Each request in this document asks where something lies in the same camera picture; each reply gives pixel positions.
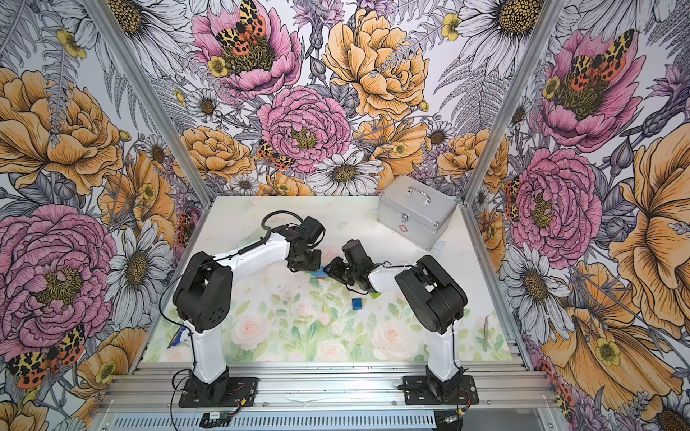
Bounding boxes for blue white packet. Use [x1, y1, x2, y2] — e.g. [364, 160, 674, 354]
[167, 327, 189, 348]

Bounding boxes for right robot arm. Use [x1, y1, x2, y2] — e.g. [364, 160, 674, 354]
[323, 240, 479, 409]

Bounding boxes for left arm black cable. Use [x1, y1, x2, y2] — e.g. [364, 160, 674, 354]
[157, 209, 305, 330]

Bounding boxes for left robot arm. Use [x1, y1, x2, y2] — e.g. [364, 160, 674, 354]
[172, 210, 325, 409]

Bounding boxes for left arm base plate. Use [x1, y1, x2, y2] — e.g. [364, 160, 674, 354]
[177, 375, 259, 409]

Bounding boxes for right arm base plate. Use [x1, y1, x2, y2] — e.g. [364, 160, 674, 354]
[397, 373, 480, 408]

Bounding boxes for small green circuit board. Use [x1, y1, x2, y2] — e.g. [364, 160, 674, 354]
[199, 411, 233, 429]

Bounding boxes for small blue lego brick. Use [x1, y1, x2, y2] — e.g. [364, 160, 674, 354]
[351, 297, 363, 311]

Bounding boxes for silver first aid case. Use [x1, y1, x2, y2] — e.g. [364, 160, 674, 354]
[377, 176, 456, 251]

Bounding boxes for blue long lego brick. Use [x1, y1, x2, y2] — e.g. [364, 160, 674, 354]
[312, 269, 329, 279]

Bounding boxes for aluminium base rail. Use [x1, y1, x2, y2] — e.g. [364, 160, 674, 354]
[100, 361, 556, 412]

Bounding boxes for metal tweezers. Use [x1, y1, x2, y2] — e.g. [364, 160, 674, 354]
[482, 315, 490, 352]

